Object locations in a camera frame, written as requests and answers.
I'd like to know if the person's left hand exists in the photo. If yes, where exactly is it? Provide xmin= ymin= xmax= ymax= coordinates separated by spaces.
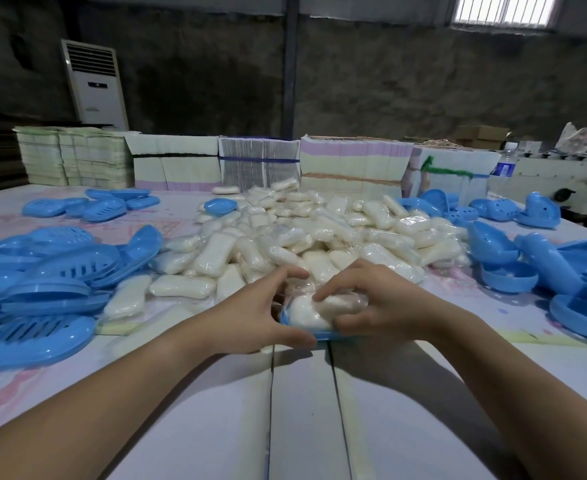
xmin=201 ymin=265 xmax=319 ymax=356

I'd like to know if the person's right hand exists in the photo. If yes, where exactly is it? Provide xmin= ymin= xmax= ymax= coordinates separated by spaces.
xmin=312 ymin=259 xmax=450 ymax=345

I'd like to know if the white soap bar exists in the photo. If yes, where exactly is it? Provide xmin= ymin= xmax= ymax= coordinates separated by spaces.
xmin=285 ymin=289 xmax=370 ymax=332

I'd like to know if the blue soap dish base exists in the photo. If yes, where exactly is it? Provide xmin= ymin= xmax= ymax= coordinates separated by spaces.
xmin=280 ymin=302 xmax=356 ymax=343

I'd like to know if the person's left forearm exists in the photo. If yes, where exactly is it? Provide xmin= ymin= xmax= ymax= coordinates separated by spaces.
xmin=0 ymin=312 xmax=224 ymax=480

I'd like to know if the person's right forearm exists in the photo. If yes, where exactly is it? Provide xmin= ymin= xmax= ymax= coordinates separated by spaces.
xmin=421 ymin=310 xmax=587 ymax=480

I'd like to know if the pile of wrapped soaps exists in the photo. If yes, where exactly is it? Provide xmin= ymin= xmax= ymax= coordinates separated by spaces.
xmin=96 ymin=177 xmax=472 ymax=336

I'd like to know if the pink striped carton stack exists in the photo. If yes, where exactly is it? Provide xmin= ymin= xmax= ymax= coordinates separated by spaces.
xmin=299 ymin=135 xmax=415 ymax=200

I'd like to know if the row of blue dish parts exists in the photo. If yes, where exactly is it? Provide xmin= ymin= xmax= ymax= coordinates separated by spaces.
xmin=397 ymin=189 xmax=562 ymax=230

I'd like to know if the heap of blue dish bowls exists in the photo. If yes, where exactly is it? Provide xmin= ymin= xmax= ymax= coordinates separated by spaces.
xmin=466 ymin=221 xmax=587 ymax=348

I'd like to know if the clear plastic water bottle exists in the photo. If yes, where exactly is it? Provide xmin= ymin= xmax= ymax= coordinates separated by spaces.
xmin=490 ymin=148 xmax=518 ymax=178

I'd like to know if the brown cardboard box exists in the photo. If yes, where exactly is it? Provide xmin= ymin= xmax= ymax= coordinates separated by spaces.
xmin=452 ymin=125 xmax=512 ymax=151

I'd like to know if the large heap of blue lids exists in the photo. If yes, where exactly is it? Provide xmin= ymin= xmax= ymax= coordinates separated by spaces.
xmin=0 ymin=225 xmax=164 ymax=371

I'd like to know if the white packing machine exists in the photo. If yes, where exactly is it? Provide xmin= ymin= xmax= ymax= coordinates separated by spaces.
xmin=487 ymin=149 xmax=587 ymax=221

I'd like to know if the dark steel pillar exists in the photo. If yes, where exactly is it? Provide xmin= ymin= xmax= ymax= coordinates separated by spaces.
xmin=280 ymin=0 xmax=301 ymax=140

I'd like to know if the greenish flat carton stack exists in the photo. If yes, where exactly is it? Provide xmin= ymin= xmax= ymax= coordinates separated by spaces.
xmin=13 ymin=126 xmax=69 ymax=187
xmin=59 ymin=127 xmax=135 ymax=190

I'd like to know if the crumpled clear plastic bag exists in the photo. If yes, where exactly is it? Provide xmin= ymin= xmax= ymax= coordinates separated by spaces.
xmin=555 ymin=122 xmax=587 ymax=156

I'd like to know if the white floor air conditioner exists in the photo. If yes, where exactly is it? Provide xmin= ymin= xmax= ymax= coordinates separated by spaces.
xmin=61 ymin=39 xmax=130 ymax=131

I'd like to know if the barred window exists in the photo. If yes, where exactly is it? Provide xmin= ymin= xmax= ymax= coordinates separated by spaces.
xmin=450 ymin=0 xmax=562 ymax=30

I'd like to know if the white carton stack green strap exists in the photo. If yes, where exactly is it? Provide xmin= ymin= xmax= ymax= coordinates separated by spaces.
xmin=404 ymin=145 xmax=502 ymax=206

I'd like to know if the grey carton stack blue strap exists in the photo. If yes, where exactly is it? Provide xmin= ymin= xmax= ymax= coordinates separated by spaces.
xmin=218 ymin=137 xmax=302 ymax=194

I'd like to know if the white carton stack black strap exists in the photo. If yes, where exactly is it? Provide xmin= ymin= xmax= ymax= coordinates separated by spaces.
xmin=125 ymin=133 xmax=221 ymax=192

